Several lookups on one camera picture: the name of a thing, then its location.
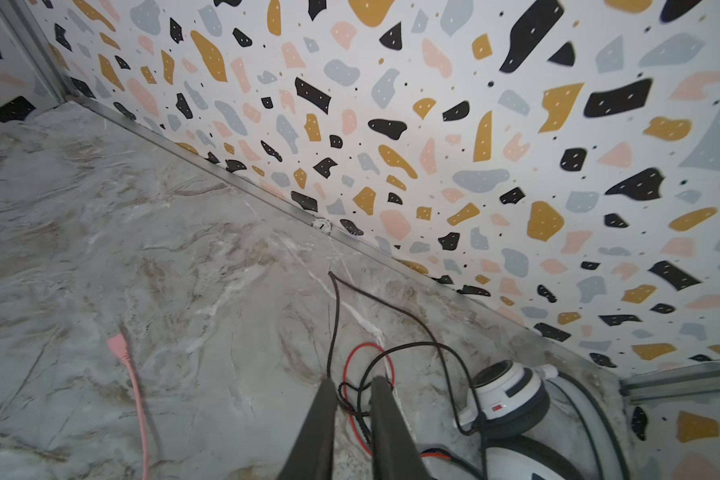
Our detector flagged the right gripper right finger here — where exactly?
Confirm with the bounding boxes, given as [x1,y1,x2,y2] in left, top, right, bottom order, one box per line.
[370,377,431,480]

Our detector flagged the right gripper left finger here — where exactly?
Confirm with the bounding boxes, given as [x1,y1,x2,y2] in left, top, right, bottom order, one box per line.
[278,378,338,480]

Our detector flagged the pink headphone cable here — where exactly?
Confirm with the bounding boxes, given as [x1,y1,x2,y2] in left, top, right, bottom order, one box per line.
[106,332,151,480]

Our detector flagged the white black headphones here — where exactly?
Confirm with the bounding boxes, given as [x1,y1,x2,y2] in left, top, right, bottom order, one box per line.
[454,360,630,479]

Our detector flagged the red cable loop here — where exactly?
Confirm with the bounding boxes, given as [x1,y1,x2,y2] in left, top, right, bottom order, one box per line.
[341,341,454,463]

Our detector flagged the black headphone cable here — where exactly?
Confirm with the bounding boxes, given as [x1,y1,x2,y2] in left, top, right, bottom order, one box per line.
[325,271,631,480]

